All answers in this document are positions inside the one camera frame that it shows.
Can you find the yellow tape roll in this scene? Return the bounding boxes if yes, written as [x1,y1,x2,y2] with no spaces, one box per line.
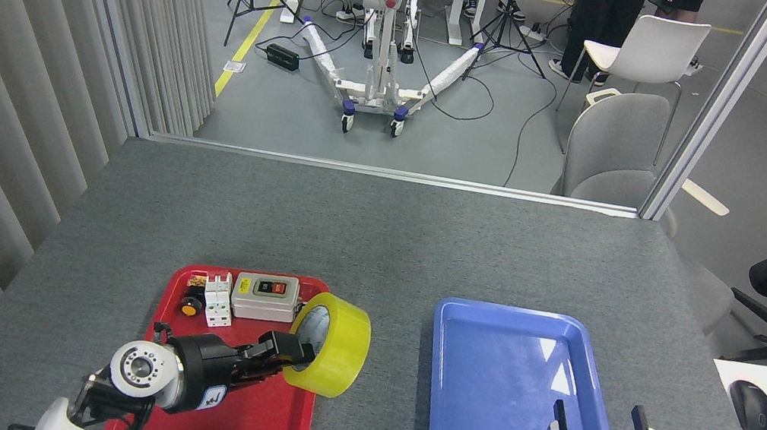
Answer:
[280,287,377,403]

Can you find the red plastic tray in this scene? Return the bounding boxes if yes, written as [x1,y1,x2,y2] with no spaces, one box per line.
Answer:
[102,249,334,430]

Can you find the white circuit breaker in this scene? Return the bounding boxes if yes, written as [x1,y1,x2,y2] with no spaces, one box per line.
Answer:
[199,270,241,332]

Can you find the black and orange push button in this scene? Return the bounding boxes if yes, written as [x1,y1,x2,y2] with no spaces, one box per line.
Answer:
[177,295,206,320]

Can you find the blue plastic tray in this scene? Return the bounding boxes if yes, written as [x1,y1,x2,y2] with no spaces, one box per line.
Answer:
[416,294,647,430]

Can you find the black computer mouse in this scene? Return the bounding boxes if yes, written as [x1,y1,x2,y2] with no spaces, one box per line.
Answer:
[723,378,767,430]

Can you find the white wheeled stand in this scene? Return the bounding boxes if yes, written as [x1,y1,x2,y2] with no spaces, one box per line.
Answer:
[285,0,493,153]

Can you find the black power adapter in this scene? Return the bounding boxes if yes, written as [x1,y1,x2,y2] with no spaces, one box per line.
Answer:
[263,42,303,74]

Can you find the grey upholstered chair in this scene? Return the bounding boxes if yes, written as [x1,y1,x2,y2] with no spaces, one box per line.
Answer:
[532,81,764,340]

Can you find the white plastic chair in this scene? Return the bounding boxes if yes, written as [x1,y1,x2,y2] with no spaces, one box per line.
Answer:
[550,3,713,172]

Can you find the person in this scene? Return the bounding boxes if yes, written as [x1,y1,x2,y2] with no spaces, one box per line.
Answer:
[546,0,709,102]

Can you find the grey push button switch box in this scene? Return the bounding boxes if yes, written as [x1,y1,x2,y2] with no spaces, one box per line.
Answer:
[228,269,303,327]

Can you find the silver aluminium post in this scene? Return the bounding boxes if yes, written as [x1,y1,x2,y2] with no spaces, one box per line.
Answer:
[639,0,767,239]

